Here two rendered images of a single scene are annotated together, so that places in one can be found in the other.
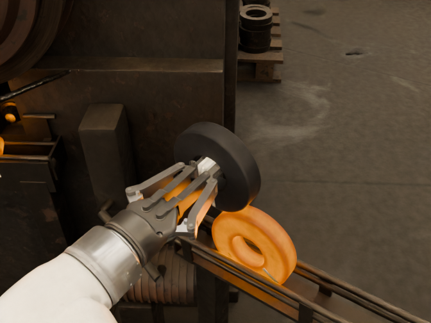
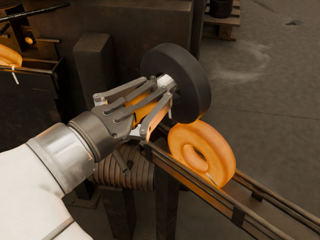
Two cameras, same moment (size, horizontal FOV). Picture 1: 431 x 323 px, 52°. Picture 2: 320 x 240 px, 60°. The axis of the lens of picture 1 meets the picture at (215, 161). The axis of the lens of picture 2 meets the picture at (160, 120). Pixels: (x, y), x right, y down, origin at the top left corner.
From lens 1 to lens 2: 18 cm
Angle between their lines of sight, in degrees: 7
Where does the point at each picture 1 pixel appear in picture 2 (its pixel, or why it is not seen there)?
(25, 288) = not seen: outside the picture
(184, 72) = (158, 9)
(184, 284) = (146, 176)
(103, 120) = (92, 44)
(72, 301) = (19, 188)
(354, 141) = (285, 86)
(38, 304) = not seen: outside the picture
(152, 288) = (122, 177)
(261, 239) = (207, 149)
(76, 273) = (29, 163)
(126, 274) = (78, 168)
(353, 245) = (277, 159)
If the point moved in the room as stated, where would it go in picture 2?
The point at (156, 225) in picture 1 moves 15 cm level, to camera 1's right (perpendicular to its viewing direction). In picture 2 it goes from (113, 128) to (215, 137)
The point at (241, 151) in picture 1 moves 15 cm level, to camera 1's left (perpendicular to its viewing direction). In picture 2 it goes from (196, 70) to (105, 63)
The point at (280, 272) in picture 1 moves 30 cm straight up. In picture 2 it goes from (220, 177) to (261, 31)
